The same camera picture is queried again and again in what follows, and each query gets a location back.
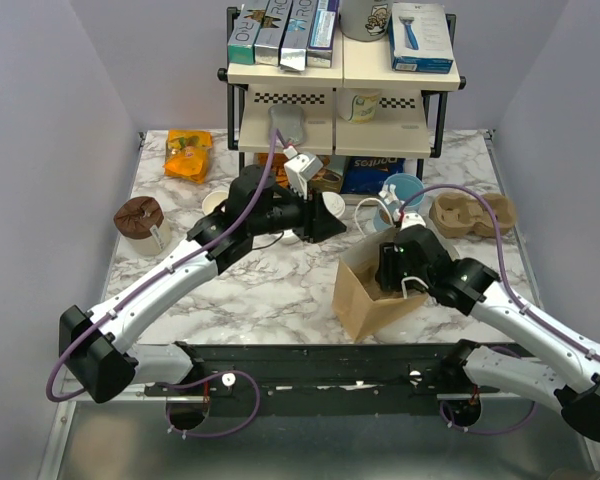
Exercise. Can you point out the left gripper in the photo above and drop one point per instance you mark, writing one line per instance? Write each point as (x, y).
(325, 224)

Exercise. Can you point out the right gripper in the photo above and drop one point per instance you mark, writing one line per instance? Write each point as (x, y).
(386, 268)

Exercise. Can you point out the brown paper bag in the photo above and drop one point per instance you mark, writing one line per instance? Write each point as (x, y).
(360, 316)

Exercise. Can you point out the brown paper cups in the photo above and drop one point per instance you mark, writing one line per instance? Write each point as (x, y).
(213, 200)

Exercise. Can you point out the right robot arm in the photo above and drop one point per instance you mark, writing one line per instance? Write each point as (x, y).
(564, 373)

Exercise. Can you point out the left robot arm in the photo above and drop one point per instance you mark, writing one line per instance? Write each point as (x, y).
(99, 346)

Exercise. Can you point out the orange Kettle chips bag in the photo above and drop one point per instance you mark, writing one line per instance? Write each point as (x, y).
(329, 179)

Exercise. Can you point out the blue Doritos bag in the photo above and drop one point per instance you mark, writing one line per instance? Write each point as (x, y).
(366, 175)

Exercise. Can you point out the white stirrers in cup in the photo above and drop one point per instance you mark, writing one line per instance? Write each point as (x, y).
(388, 194)

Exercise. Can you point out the blue plastic cup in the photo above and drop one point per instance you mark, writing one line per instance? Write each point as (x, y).
(406, 186)

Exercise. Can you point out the grey sponge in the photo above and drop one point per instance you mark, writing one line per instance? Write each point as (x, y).
(286, 125)

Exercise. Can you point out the two-tier shelf rack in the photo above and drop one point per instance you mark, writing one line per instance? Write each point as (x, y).
(410, 116)

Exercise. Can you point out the white printed cup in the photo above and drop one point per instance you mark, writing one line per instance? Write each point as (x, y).
(357, 106)

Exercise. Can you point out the orange snack bag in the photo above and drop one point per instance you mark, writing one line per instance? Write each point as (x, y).
(187, 155)

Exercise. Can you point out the purple white toothpaste box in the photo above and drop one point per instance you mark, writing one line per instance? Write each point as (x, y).
(321, 40)

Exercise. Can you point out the blue silver toothpaste box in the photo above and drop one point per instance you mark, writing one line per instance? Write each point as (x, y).
(297, 34)

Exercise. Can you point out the blue razor box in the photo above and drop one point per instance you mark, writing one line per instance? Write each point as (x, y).
(419, 39)

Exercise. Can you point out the teal toothpaste box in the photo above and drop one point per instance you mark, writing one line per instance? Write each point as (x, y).
(241, 44)

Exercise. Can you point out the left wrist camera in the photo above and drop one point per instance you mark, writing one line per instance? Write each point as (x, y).
(300, 170)

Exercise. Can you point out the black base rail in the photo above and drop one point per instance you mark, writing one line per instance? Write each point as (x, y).
(323, 380)

